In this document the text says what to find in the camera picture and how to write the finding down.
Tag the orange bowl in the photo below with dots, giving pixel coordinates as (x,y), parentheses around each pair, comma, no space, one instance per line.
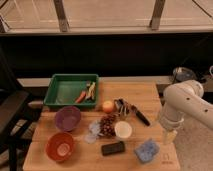
(60,146)

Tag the white paper cup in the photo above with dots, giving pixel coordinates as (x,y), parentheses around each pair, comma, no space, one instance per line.
(123,130)

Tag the red yellow apple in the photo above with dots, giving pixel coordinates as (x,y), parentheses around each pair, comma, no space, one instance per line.
(108,107)

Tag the clear plastic bag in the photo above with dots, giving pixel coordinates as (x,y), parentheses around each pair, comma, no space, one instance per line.
(94,131)

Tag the metal bowl in background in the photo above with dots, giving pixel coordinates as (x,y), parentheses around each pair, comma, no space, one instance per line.
(183,74)

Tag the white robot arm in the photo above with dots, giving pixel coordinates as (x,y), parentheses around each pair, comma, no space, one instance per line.
(182,99)

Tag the orange carrot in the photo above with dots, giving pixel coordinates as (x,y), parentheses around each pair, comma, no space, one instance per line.
(81,97)

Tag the blue sponge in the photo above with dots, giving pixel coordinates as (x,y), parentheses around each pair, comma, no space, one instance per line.
(146,151)

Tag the black chair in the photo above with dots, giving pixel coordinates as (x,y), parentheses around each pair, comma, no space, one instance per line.
(15,113)

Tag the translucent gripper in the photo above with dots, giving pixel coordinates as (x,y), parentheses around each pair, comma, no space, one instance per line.
(169,136)

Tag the green plastic tray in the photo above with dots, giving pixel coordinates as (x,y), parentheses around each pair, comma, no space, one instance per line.
(64,89)

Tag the black rectangular block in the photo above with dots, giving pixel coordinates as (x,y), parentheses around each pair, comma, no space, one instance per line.
(113,148)

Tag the black handled knife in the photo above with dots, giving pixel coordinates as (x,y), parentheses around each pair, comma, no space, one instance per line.
(140,115)

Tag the yellow corn cob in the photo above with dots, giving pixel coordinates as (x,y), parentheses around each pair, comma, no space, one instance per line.
(91,91)

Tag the bunch of dark grapes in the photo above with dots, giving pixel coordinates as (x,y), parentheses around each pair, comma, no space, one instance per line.
(107,125)

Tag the purple bowl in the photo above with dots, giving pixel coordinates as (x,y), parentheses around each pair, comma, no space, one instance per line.
(67,118)

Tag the silver metal utensil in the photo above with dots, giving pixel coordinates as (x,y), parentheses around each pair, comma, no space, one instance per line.
(122,107)

